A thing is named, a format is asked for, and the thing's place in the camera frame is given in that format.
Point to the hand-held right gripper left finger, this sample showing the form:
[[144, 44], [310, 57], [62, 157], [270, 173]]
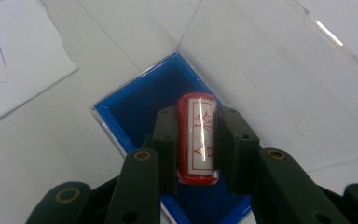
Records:
[[136, 186]]

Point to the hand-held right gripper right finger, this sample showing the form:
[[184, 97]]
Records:
[[261, 174]]

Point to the red stamp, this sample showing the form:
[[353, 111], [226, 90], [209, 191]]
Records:
[[199, 137]]

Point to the blue ink pad box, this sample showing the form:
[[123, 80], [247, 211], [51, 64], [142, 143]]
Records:
[[130, 109]]

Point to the white paper sheet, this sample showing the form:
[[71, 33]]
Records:
[[28, 71]]

